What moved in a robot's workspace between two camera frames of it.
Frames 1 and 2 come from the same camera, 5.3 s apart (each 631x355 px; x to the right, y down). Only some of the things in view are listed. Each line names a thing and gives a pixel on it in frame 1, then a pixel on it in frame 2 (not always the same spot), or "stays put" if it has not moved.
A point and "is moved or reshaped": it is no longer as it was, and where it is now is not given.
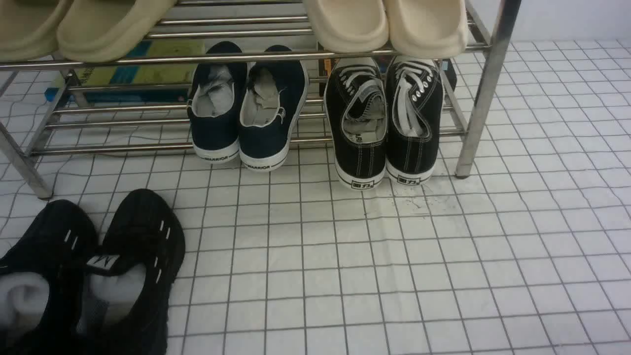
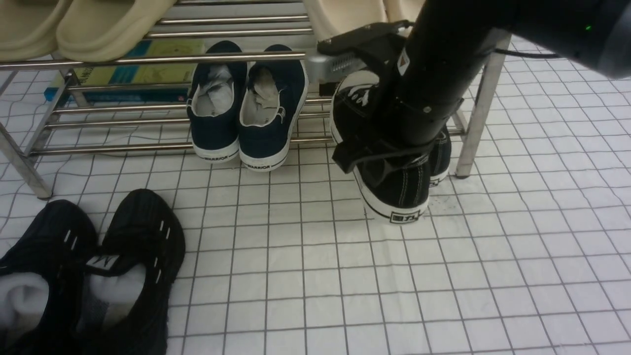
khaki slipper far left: [28, 28] stays put
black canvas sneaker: [414, 117] is moved or reshaped
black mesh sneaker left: [44, 271] stays put
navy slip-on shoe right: [273, 96] stays put
